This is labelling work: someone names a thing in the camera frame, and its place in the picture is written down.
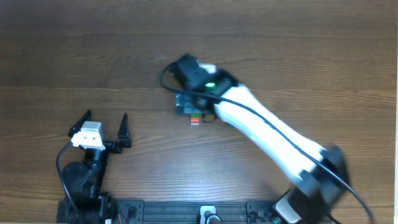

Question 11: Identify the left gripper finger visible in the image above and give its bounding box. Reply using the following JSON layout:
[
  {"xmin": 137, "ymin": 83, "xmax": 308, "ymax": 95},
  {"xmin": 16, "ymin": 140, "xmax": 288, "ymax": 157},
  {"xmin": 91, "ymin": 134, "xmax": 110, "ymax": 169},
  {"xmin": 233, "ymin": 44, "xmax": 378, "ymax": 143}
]
[
  {"xmin": 117, "ymin": 112, "xmax": 132, "ymax": 148},
  {"xmin": 68, "ymin": 109, "xmax": 93, "ymax": 138}
]

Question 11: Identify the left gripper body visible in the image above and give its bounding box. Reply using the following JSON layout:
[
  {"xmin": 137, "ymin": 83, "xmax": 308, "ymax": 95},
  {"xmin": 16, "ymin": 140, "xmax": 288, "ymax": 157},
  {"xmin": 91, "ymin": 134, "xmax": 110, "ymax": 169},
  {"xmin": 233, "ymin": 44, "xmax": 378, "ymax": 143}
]
[{"xmin": 101, "ymin": 140, "xmax": 126, "ymax": 154}]

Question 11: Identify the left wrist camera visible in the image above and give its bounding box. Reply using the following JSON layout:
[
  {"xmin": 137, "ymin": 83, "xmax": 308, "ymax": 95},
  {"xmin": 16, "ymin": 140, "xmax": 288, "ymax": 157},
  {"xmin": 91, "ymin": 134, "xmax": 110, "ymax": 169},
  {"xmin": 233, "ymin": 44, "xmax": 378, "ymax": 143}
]
[{"xmin": 70, "ymin": 121, "xmax": 106, "ymax": 151}]

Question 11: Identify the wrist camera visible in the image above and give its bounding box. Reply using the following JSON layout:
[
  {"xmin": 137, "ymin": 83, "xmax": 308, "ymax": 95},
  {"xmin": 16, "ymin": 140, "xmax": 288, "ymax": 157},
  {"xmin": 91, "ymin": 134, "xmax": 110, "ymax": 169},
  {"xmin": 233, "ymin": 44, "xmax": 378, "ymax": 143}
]
[
  {"xmin": 198, "ymin": 63, "xmax": 218, "ymax": 75},
  {"xmin": 70, "ymin": 121, "xmax": 106, "ymax": 151}
]

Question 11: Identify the mounting rail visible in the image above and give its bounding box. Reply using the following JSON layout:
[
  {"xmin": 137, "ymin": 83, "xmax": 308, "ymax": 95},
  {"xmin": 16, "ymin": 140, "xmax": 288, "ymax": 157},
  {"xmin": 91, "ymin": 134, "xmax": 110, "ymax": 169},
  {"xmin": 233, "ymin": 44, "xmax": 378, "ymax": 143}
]
[{"xmin": 57, "ymin": 198, "xmax": 280, "ymax": 224}]

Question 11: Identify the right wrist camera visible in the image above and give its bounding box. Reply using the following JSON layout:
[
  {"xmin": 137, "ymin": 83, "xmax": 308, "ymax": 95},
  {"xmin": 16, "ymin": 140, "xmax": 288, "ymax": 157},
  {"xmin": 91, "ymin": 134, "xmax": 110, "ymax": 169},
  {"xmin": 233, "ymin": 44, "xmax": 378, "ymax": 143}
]
[{"xmin": 198, "ymin": 63, "xmax": 218, "ymax": 75}]

